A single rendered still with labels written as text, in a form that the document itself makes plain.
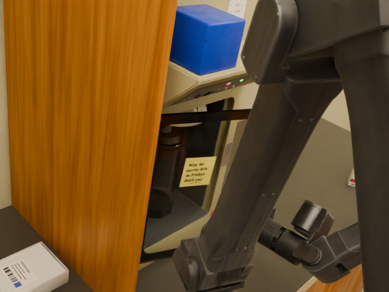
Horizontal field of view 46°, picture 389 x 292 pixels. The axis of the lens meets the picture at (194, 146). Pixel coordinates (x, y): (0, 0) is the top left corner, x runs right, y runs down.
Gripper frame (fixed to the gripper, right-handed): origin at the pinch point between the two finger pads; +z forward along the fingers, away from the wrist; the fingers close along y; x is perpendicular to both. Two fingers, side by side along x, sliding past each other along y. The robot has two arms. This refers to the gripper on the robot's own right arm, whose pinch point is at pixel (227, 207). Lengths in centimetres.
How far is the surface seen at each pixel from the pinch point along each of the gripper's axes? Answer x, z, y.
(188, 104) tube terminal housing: -21.2, 12.3, 4.5
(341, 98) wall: 25, 53, -194
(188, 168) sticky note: -7.8, 8.3, 5.9
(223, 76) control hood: -32.1, 0.4, 10.8
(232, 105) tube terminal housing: -17.9, 12.3, -12.6
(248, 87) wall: 3, 54, -86
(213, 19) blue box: -41.7, 2.3, 14.1
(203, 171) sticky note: -6.7, 6.8, 2.1
